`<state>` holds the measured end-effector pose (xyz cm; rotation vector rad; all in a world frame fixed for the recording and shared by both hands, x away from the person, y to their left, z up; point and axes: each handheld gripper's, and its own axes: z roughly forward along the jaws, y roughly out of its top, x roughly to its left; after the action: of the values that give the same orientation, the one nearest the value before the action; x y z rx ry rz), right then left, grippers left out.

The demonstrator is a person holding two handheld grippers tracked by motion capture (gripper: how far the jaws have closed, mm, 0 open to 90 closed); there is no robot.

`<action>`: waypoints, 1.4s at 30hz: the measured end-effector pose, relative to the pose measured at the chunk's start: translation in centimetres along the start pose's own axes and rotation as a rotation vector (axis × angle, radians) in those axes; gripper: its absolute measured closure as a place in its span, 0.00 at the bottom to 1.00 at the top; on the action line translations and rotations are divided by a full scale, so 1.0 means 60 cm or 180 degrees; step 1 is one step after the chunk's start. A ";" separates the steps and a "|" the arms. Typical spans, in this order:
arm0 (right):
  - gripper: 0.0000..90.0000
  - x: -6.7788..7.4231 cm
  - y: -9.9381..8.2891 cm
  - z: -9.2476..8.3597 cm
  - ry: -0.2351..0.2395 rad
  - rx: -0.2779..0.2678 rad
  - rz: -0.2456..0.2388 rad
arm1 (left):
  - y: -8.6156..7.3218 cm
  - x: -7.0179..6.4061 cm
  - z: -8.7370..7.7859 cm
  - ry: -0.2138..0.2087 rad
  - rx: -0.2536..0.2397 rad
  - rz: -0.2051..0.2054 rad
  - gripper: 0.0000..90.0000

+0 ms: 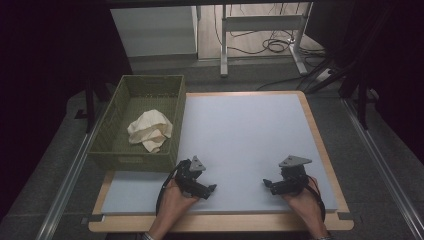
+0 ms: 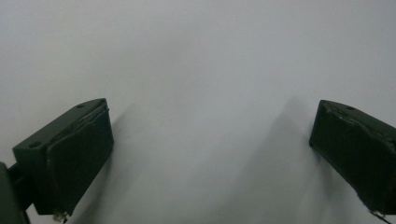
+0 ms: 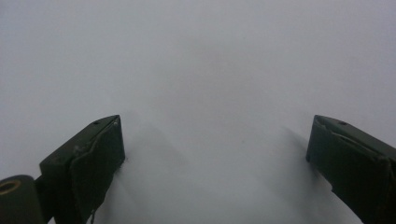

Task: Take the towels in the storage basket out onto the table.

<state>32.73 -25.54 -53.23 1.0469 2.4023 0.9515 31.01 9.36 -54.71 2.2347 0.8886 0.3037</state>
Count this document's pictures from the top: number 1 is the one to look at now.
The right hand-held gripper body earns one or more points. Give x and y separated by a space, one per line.
291 181

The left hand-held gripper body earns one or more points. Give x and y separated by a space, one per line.
188 176

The person's right hand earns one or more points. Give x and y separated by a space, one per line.
305 206

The person's left hand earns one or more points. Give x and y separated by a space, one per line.
176 205

